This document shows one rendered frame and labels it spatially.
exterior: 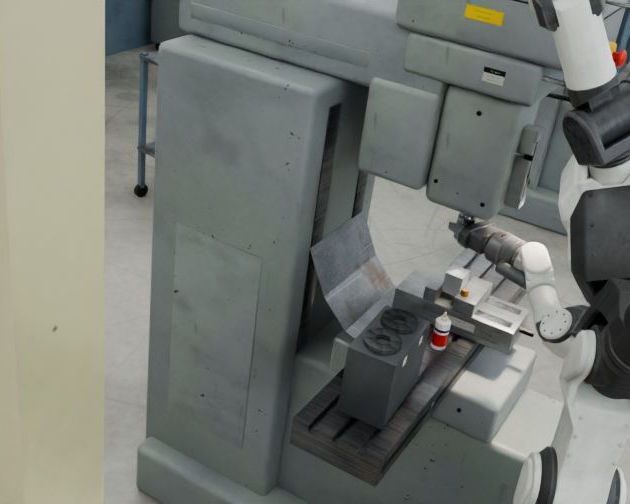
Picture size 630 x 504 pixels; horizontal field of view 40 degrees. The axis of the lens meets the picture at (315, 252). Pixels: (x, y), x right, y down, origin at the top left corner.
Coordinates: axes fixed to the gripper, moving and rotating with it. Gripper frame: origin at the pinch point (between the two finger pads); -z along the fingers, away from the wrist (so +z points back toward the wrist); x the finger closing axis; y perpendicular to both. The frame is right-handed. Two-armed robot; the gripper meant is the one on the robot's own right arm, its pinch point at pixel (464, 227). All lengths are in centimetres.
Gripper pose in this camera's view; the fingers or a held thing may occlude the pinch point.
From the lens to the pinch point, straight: 230.1
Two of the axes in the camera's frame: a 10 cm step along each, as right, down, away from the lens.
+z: 6.2, 4.4, -6.5
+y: -1.1, 8.7, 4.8
